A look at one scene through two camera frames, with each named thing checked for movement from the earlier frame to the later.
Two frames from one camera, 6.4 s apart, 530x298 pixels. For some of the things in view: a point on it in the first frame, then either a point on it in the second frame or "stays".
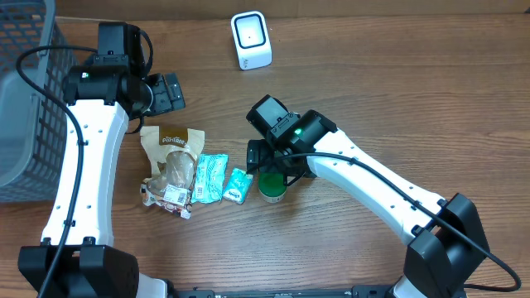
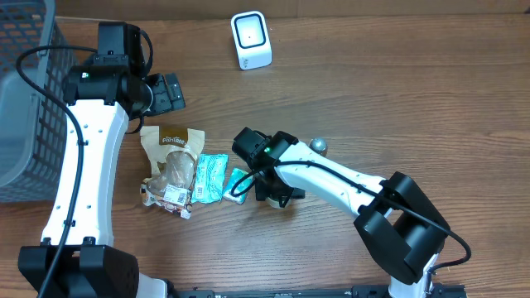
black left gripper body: (166, 93) stays
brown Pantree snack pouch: (174, 151) stays
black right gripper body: (264, 155) -> (277, 189)
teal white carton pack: (238, 185) stays
